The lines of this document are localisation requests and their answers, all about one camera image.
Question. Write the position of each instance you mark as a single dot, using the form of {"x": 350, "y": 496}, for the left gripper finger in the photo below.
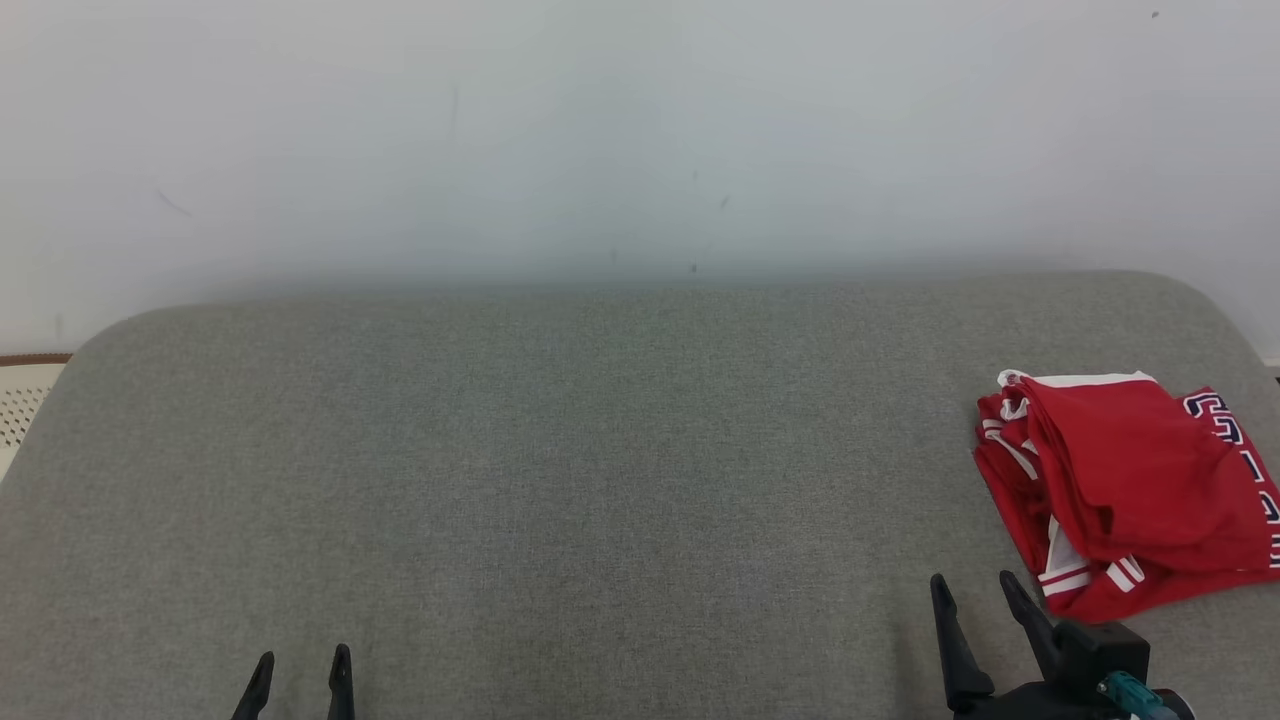
{"x": 341, "y": 690}
{"x": 255, "y": 695}

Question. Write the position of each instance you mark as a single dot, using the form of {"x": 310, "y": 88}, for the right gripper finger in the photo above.
{"x": 1035, "y": 625}
{"x": 960, "y": 655}

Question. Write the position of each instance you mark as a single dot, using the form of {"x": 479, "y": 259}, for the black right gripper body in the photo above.
{"x": 1030, "y": 705}

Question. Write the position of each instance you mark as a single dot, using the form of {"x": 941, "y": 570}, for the red shirt white sleeves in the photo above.
{"x": 1100, "y": 603}

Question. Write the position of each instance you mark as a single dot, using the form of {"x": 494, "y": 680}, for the red shorts white stripes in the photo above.
{"x": 1130, "y": 470}

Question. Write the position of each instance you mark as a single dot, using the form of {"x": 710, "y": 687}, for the grey fabric sofa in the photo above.
{"x": 560, "y": 480}

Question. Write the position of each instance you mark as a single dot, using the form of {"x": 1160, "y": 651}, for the cream perforated laundry basket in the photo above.
{"x": 22, "y": 400}

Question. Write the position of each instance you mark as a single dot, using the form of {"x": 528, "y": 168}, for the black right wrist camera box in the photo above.
{"x": 1100, "y": 650}

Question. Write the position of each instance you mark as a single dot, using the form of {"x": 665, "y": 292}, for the teal right camera connector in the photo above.
{"x": 1135, "y": 695}

